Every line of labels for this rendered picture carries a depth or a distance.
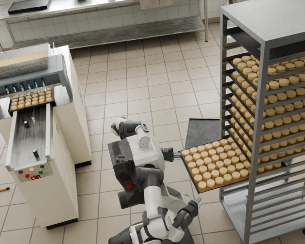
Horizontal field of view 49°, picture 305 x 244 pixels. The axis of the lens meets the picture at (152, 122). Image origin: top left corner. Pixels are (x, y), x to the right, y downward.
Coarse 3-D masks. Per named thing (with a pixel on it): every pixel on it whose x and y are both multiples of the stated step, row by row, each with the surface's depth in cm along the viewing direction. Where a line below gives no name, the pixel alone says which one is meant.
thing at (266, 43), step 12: (264, 48) 150; (264, 60) 154; (264, 72) 158; (264, 84) 162; (264, 96) 167; (252, 144) 190; (252, 156) 194; (252, 168) 199; (252, 180) 205; (252, 192) 213; (252, 204) 221
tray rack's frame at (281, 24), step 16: (256, 0) 185; (272, 0) 182; (288, 0) 180; (304, 0) 177; (240, 16) 171; (256, 16) 169; (272, 16) 166; (288, 16) 164; (304, 16) 162; (256, 32) 155; (272, 32) 153; (288, 32) 151; (304, 32) 150; (240, 192) 290; (272, 192) 286; (304, 192) 272; (224, 208) 281; (240, 208) 278; (272, 208) 274; (240, 224) 266; (288, 224) 261; (304, 224) 259; (256, 240) 254
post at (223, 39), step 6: (222, 6) 184; (222, 12) 184; (222, 18) 186; (222, 24) 188; (222, 36) 193; (222, 42) 195; (222, 54) 200; (222, 66) 205; (222, 78) 210; (222, 90) 216; (222, 102) 222; (222, 114) 228; (222, 132) 239; (222, 198) 286
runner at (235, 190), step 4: (288, 172) 287; (276, 176) 286; (260, 180) 284; (264, 180) 285; (248, 184) 283; (236, 188) 282; (240, 188) 283; (244, 188) 283; (224, 192) 281; (228, 192) 282; (232, 192) 281; (236, 192) 281
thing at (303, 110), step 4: (304, 108) 184; (288, 112) 182; (292, 112) 183; (296, 112) 184; (300, 112) 185; (272, 116) 181; (276, 116) 182; (280, 116) 183; (284, 116) 184; (288, 116) 184; (264, 120) 181; (268, 120) 182; (272, 120) 183
